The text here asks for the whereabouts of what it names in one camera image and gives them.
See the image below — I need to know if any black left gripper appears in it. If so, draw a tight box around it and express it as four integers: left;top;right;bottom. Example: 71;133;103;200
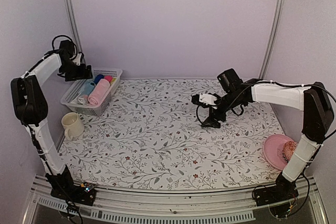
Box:
61;60;93;81

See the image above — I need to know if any light blue towel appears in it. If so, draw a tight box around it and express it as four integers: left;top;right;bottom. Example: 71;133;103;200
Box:
76;81;96;105

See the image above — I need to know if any pink towel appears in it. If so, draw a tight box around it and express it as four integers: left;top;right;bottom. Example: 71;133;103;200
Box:
104;76;113;83
88;79;110;105

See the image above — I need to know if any white plastic basket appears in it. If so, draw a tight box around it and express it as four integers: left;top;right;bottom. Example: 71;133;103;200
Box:
60;68;123;116

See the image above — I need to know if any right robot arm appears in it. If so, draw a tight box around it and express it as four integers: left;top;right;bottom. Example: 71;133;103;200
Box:
192;69;335;201

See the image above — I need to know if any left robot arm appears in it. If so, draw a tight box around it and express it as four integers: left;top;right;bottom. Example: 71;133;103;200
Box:
10;35;92;200

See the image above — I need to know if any dark blue rolled towel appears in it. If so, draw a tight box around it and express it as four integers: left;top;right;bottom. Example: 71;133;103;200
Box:
94;74;104;83

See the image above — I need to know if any pink rolled towel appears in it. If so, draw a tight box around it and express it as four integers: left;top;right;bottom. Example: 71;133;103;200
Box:
104;76;113;83

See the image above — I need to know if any cream mug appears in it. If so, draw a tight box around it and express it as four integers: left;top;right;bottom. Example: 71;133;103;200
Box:
61;112;85;141

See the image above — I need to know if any floral tablecloth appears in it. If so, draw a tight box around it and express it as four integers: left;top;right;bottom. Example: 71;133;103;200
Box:
59;79;282;190

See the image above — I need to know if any pink plate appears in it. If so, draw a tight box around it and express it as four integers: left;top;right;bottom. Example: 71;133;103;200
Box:
263;134;293;170

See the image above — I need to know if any red patterned bowl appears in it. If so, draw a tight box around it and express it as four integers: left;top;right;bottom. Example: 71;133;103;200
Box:
282;141;298;163

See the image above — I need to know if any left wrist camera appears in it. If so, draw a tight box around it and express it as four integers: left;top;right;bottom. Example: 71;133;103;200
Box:
72;52;84;66

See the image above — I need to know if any left black cable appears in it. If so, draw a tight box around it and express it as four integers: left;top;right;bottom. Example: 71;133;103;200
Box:
51;35;79;54

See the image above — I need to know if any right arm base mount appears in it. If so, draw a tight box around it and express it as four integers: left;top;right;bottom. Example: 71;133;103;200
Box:
251;183;299;206

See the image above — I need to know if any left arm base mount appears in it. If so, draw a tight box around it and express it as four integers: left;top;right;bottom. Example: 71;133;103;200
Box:
50;181;97;206

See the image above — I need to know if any front aluminium rail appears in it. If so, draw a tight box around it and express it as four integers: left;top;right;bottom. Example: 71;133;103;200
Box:
23;176;331;223

